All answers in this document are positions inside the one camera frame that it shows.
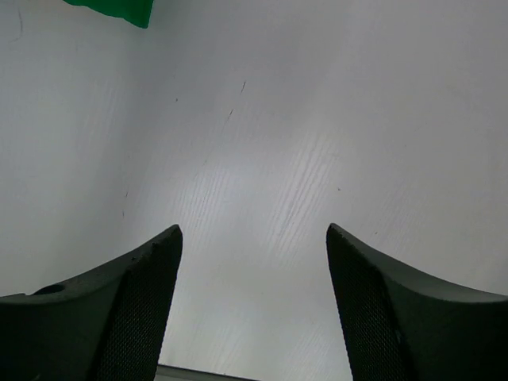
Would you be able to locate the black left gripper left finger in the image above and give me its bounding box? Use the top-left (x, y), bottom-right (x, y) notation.
top-left (1, 225), bottom-right (183, 380)

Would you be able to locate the green folded t shirt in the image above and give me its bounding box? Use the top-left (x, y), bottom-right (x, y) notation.
top-left (65, 0), bottom-right (154, 29)

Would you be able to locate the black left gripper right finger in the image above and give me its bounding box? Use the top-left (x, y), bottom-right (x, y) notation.
top-left (326, 224), bottom-right (507, 380)

